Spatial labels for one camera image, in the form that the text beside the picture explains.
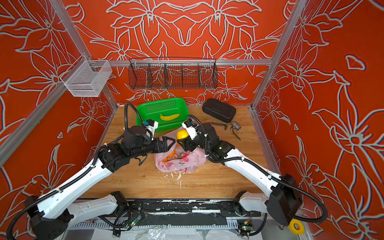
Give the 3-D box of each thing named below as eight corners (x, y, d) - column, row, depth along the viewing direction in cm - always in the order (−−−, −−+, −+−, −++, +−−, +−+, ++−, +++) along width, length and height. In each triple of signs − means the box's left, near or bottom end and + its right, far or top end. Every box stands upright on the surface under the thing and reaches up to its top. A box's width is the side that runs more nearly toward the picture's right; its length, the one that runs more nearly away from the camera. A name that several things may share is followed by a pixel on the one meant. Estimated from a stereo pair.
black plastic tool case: (200, 110, 117) (200, 106, 113) (209, 99, 125) (209, 95, 121) (230, 124, 107) (231, 120, 104) (238, 112, 115) (239, 108, 112)
